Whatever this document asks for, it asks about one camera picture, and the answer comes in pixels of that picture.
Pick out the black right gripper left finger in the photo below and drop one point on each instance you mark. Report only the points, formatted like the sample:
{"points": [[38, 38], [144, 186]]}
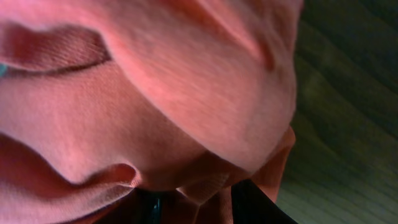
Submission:
{"points": [[138, 207]]}

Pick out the orange red t-shirt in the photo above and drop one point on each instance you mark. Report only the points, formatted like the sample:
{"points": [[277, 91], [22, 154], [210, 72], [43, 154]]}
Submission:
{"points": [[99, 98]]}

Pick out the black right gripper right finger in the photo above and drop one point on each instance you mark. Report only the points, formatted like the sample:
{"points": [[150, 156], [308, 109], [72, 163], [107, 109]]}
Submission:
{"points": [[251, 205]]}

